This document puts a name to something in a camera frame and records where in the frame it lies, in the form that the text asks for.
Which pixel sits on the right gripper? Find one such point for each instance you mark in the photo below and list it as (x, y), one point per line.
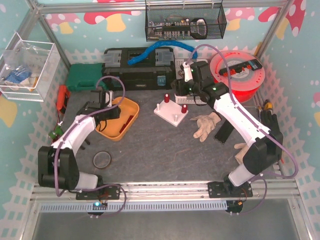
(179, 87)

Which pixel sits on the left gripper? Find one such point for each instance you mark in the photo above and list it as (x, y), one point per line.
(96, 97)

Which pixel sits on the red large spring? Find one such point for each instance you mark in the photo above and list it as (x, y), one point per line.
(184, 109)

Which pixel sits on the beige work glove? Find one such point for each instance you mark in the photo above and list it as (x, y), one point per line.
(206, 124)

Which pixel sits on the black aluminium extrusion block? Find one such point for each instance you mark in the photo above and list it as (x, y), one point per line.
(224, 132)

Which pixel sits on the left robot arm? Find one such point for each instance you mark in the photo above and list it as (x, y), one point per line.
(57, 165)

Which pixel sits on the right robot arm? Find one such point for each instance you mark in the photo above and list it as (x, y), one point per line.
(264, 140)

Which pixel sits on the white plastic basket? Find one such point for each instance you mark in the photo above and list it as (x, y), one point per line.
(185, 100)

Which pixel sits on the white peg base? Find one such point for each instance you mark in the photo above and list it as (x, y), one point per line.
(170, 112)

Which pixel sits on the black tool box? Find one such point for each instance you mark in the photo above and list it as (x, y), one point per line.
(156, 72)

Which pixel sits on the green tool case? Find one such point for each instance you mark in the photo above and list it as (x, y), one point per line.
(83, 77)

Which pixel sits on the orange plastic tray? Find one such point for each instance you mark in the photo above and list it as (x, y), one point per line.
(115, 129)

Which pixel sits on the orange black meter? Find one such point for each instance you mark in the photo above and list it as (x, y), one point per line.
(62, 99)

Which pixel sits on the brown tape roll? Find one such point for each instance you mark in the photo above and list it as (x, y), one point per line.
(102, 160)

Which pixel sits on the red filament spool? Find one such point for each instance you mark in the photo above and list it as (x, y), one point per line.
(244, 85)

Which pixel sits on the black power strip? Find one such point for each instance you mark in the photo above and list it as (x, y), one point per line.
(252, 64)

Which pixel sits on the clear acrylic box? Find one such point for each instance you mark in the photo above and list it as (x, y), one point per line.
(42, 58)

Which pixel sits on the blue white glove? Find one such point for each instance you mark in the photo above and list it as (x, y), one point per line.
(19, 76)

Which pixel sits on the black wire mesh basket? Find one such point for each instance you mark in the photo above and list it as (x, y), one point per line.
(180, 22)

